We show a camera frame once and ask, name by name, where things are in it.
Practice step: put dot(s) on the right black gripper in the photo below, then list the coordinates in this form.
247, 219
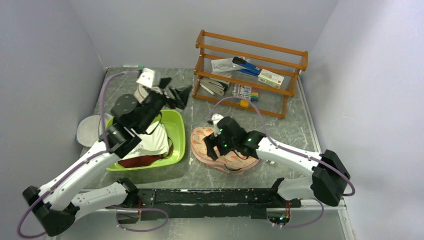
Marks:
211, 142

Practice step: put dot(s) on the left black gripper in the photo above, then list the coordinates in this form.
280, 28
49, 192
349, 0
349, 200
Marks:
181, 94

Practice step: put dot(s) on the floral mesh laundry bag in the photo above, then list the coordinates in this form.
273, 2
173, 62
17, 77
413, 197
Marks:
232, 163

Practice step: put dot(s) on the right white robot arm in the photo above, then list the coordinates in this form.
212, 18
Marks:
324, 176

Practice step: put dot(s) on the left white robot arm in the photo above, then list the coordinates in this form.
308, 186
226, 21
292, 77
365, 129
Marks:
60, 202

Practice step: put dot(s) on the green plastic basin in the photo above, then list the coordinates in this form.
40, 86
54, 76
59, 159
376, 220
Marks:
173, 122

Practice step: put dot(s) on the white garment in basin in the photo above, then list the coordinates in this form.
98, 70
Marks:
154, 142

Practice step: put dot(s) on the yellow grey tape dispenser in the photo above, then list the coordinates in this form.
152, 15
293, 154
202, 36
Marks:
245, 103

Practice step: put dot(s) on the white green marker pen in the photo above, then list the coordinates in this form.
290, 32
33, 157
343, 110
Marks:
133, 66

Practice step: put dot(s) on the coloured marker pack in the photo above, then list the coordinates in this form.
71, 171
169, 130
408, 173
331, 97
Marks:
245, 91

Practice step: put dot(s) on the dark red garment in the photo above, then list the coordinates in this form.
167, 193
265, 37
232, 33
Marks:
144, 161

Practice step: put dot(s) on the grey black stapler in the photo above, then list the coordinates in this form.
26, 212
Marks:
215, 86

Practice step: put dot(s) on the orange wooden shelf rack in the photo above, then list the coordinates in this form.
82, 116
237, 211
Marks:
281, 60

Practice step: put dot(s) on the blue stapler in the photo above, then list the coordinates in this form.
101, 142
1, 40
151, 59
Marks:
248, 68

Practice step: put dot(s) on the white plastic packet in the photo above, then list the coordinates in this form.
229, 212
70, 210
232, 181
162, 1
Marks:
224, 65

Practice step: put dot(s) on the white staples box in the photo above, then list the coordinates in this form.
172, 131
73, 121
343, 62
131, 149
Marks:
270, 78

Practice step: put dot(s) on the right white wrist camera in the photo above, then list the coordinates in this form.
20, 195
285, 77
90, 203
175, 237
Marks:
215, 120

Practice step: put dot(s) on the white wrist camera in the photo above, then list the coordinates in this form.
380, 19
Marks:
149, 78
215, 120

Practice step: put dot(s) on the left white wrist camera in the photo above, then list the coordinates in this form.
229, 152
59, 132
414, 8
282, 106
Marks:
149, 78

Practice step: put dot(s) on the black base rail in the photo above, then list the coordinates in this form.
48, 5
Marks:
213, 203

